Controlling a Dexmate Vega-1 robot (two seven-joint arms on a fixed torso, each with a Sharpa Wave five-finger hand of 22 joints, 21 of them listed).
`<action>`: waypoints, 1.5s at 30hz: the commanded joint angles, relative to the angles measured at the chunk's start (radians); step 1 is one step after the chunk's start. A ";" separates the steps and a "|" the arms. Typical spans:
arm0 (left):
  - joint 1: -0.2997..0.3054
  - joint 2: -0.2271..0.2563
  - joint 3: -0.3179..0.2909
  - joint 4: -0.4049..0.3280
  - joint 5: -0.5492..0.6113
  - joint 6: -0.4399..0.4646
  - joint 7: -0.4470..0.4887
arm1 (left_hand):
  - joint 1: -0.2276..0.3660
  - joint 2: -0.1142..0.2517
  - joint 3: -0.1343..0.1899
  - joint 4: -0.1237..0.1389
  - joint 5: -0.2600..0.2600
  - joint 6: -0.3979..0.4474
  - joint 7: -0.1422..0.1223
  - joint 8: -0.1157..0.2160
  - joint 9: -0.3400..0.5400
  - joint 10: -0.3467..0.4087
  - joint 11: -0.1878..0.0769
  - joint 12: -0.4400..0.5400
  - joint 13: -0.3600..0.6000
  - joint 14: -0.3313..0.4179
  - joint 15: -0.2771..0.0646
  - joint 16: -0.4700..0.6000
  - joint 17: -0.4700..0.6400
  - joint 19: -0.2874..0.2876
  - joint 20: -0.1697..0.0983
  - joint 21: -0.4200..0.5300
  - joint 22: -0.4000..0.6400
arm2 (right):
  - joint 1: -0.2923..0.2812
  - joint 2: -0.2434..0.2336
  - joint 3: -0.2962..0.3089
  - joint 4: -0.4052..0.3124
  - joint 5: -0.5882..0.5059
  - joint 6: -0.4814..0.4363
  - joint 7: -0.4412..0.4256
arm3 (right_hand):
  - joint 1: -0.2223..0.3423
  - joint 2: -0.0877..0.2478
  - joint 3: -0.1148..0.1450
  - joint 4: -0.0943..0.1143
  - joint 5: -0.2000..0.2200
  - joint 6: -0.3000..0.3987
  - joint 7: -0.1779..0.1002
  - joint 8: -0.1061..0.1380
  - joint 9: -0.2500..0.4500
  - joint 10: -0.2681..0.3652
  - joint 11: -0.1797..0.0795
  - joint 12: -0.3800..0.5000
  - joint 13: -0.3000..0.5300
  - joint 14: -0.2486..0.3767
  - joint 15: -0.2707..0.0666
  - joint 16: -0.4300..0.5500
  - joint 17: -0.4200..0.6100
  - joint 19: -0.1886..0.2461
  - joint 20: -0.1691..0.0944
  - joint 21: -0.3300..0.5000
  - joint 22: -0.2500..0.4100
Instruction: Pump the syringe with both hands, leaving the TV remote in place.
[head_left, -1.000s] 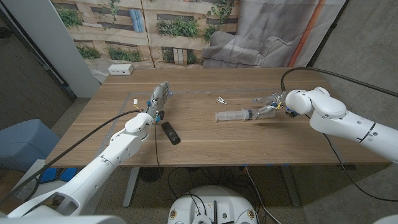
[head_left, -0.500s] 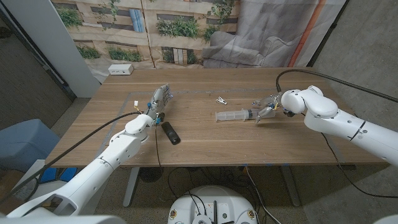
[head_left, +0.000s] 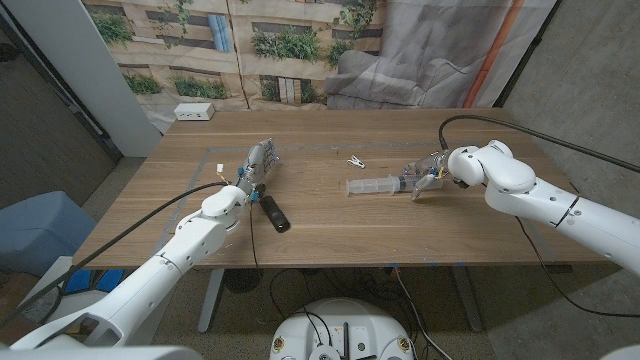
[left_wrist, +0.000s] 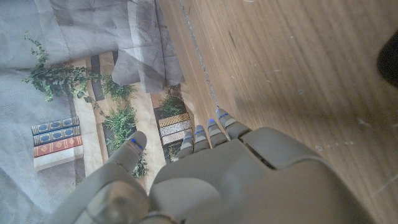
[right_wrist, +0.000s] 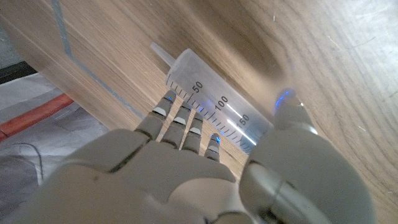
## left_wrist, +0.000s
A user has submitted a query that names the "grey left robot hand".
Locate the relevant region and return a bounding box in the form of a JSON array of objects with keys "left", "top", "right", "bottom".
[{"left": 46, "top": 108, "right": 377, "bottom": 224}]

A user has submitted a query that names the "black TV remote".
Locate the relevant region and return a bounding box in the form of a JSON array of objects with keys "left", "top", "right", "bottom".
[{"left": 376, "top": 29, "right": 398, "bottom": 88}]

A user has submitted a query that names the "grey tape strip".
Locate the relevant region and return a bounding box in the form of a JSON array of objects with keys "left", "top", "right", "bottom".
[{"left": 178, "top": 0, "right": 220, "bottom": 108}]

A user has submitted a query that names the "printed backdrop sheet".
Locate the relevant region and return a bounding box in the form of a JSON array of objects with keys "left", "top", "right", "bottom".
[{"left": 0, "top": 0, "right": 195, "bottom": 224}]

